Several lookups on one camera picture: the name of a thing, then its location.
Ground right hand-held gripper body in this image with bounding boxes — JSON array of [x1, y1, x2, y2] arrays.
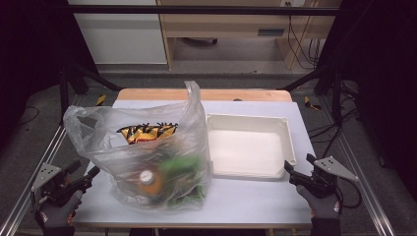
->
[[289, 155, 360, 200]]

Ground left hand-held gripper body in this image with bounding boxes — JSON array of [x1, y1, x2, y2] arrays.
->
[[30, 162, 92, 208]]

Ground clear plastic shopping bag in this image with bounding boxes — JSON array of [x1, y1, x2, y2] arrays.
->
[[63, 80, 213, 212]]

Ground white plastic tray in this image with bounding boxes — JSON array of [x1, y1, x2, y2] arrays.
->
[[206, 113, 298, 180]]

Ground orange juice bottle white cap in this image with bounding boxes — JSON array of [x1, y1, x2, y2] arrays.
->
[[137, 168, 165, 198]]

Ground black yellow chips bag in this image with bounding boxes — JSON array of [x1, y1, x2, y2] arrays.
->
[[116, 122, 180, 146]]

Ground green snack packet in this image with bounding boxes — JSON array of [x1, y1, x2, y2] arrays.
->
[[160, 156, 208, 206]]

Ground person's left hand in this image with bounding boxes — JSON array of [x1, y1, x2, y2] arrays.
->
[[33, 190, 84, 229]]

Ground person's right hand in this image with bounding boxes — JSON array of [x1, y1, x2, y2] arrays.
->
[[295, 185, 342, 220]]

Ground black metal stand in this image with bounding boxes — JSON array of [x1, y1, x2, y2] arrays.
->
[[278, 63, 343, 127], [58, 62, 124, 126]]

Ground black curtain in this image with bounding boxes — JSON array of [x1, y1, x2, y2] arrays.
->
[[0, 0, 99, 148], [318, 0, 417, 198]]

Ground white cabinet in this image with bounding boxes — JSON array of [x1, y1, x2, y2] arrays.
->
[[67, 0, 168, 65]]

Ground light wooden desk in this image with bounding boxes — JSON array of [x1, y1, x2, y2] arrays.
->
[[156, 0, 342, 71]]

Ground bundle of black floor cables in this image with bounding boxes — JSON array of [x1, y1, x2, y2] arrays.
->
[[308, 80, 362, 158]]

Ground aluminium rail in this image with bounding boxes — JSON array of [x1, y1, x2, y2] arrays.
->
[[0, 94, 85, 236], [319, 94, 396, 236]]

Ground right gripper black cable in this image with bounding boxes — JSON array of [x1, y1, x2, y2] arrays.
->
[[333, 178, 363, 209]]

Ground thin black floor cable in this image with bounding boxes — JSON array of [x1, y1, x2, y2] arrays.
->
[[18, 106, 40, 126]]

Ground black hanging cables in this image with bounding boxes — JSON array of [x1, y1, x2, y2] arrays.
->
[[286, 1, 324, 71]]

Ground black horizontal frame bar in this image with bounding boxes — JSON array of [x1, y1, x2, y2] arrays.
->
[[67, 4, 340, 17]]

